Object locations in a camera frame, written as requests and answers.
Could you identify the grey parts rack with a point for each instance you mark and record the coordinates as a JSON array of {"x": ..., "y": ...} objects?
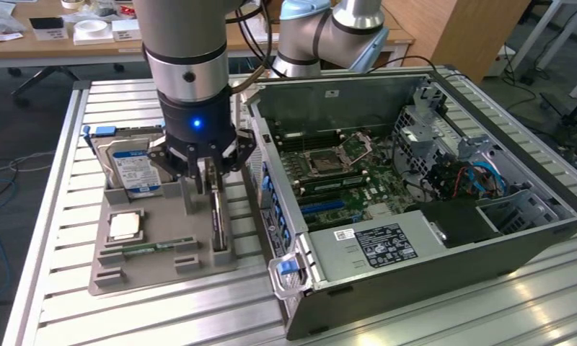
[{"x": 174, "y": 223}]

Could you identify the silver metal drive cage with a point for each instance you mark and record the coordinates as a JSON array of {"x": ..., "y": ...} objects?
[{"x": 432, "y": 151}]

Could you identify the graphics card with metal bracket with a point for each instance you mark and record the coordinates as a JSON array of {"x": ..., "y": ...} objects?
[{"x": 218, "y": 223}]

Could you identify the red small item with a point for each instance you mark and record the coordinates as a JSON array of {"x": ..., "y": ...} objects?
[{"x": 126, "y": 7}]

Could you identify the CPU socket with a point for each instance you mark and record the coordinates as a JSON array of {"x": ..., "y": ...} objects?
[{"x": 324, "y": 162}]

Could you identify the grey power supply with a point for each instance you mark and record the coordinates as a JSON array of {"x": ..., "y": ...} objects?
[{"x": 342, "y": 259}]

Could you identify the wooden cabinet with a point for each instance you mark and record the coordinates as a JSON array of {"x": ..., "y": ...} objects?
[{"x": 471, "y": 36}]

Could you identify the clear bag dark content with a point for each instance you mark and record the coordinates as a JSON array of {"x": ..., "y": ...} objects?
[{"x": 100, "y": 12}]

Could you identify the white papers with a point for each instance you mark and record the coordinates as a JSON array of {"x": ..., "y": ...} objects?
[{"x": 260, "y": 33}]

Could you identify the metal socket cover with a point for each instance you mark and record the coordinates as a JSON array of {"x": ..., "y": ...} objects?
[{"x": 358, "y": 146}]

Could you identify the silver disk bay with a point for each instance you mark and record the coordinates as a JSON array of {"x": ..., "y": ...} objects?
[{"x": 519, "y": 212}]

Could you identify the white box black top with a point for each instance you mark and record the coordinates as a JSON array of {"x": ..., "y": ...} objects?
[{"x": 48, "y": 29}]

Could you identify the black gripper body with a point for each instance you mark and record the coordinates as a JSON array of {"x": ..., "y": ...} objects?
[{"x": 198, "y": 115}]

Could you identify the white tape roll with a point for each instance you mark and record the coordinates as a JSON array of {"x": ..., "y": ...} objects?
[{"x": 91, "y": 27}]

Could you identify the silver CPU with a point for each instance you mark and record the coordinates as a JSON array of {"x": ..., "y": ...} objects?
[{"x": 126, "y": 225}]

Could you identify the hard disk in blue caddy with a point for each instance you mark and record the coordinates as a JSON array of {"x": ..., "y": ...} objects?
[{"x": 126, "y": 169}]

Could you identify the flat white box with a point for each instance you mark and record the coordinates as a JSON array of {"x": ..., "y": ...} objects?
[{"x": 94, "y": 39}]

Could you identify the black plastic shroud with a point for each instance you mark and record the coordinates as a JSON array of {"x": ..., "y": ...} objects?
[{"x": 458, "y": 223}]

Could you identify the open dark PC case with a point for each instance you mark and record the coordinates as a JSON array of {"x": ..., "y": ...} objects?
[{"x": 414, "y": 288}]

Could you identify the green motherboard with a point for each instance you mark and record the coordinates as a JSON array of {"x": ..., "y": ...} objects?
[{"x": 380, "y": 180}]

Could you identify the blue case latch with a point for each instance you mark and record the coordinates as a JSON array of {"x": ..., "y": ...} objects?
[{"x": 286, "y": 268}]

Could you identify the green RAM stick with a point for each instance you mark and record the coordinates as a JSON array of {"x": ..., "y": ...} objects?
[{"x": 150, "y": 248}]

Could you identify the crumpled plastic bag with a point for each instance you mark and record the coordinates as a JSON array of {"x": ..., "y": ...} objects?
[{"x": 0, "y": 18}]

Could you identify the small beige tape roll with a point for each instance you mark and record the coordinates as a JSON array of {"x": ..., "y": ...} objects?
[{"x": 71, "y": 3}]

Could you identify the black RAM slot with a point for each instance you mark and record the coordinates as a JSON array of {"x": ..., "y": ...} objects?
[
  {"x": 308, "y": 145},
  {"x": 303, "y": 136}
]

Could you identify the white label card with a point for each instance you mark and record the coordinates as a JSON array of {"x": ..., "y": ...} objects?
[{"x": 4, "y": 36}]

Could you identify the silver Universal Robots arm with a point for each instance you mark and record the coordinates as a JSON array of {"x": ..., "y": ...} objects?
[{"x": 183, "y": 36}]

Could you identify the plain white box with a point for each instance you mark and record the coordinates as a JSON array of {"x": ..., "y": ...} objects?
[{"x": 123, "y": 31}]

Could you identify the black RAM stick white label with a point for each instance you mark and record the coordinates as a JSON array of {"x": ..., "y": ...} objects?
[{"x": 332, "y": 184}]

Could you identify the wooden desk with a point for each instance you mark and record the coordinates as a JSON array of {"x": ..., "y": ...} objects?
[{"x": 28, "y": 47}]

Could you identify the blue expansion slot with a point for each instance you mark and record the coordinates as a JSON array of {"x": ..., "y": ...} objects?
[{"x": 322, "y": 206}]

